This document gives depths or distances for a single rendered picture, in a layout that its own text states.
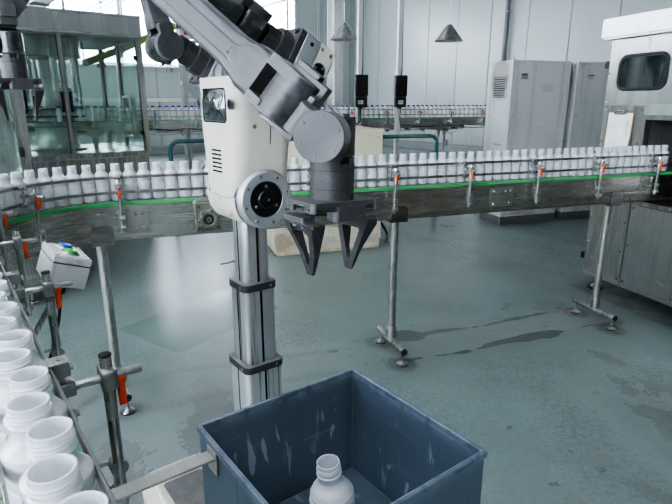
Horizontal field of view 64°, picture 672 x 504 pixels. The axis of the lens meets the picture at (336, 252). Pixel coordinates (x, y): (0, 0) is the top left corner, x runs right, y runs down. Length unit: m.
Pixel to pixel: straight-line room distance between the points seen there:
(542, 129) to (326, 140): 6.32
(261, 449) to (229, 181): 0.71
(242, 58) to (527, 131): 6.13
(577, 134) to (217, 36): 6.63
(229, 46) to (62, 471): 0.50
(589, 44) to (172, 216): 12.12
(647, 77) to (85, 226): 3.56
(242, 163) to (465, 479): 0.91
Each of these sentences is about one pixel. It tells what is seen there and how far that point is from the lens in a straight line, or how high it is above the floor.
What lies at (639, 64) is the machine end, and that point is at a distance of 4.33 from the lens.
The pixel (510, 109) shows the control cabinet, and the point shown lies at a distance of 6.57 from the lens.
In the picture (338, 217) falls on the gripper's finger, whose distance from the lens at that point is 0.67.
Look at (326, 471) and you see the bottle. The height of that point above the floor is 0.90.
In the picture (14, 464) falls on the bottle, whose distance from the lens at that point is 0.60.
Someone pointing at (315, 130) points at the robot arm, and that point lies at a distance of 0.60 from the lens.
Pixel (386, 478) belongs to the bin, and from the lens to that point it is 1.06.
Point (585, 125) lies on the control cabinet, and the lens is 7.28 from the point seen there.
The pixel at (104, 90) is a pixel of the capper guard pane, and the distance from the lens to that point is 6.32.
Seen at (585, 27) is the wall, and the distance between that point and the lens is 13.96.
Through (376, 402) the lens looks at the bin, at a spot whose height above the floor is 0.91.
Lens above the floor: 1.44
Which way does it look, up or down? 16 degrees down
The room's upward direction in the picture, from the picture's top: straight up
